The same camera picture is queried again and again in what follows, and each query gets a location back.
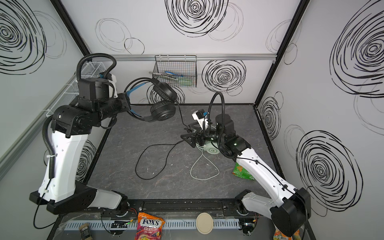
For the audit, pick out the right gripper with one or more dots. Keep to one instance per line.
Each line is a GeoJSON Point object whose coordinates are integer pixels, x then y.
{"type": "Point", "coordinates": [198, 139]}

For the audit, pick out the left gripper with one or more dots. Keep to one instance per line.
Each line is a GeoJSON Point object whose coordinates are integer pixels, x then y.
{"type": "Point", "coordinates": [125, 104]}

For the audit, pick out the black blue headphones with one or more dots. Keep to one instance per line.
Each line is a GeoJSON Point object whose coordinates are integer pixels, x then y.
{"type": "Point", "coordinates": [160, 111]}

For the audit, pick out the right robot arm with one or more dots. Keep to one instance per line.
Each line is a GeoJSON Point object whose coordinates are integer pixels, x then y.
{"type": "Point", "coordinates": [289, 208]}

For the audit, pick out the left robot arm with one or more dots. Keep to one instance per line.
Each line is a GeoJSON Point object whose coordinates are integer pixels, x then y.
{"type": "Point", "coordinates": [65, 133]}

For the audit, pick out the mint green headphones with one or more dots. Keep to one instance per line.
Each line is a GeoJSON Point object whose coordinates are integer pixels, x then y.
{"type": "Point", "coordinates": [209, 148]}

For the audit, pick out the green snack bag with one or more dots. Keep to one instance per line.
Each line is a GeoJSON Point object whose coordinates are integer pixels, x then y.
{"type": "Point", "coordinates": [241, 172]}

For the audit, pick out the green item in basket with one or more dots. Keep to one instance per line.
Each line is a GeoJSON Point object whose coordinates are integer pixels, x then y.
{"type": "Point", "coordinates": [187, 81]}

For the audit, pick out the round beige lid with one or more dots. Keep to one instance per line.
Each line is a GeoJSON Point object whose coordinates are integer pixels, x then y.
{"type": "Point", "coordinates": [204, 223]}

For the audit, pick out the pink Fox's candy bag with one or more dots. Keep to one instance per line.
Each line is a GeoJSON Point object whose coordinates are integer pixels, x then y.
{"type": "Point", "coordinates": [149, 227]}

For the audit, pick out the orange snack bag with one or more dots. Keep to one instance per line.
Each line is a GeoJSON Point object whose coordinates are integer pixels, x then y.
{"type": "Point", "coordinates": [278, 235]}

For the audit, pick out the black wire basket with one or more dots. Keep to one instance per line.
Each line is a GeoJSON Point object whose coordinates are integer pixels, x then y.
{"type": "Point", "coordinates": [168, 71]}

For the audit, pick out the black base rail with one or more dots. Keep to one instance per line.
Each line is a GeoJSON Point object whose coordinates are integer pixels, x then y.
{"type": "Point", "coordinates": [228, 207]}

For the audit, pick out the white slotted cable duct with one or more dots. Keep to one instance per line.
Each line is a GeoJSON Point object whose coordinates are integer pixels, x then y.
{"type": "Point", "coordinates": [117, 225]}

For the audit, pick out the aluminium wall rail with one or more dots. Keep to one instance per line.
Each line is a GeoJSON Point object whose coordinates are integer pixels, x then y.
{"type": "Point", "coordinates": [198, 57]}

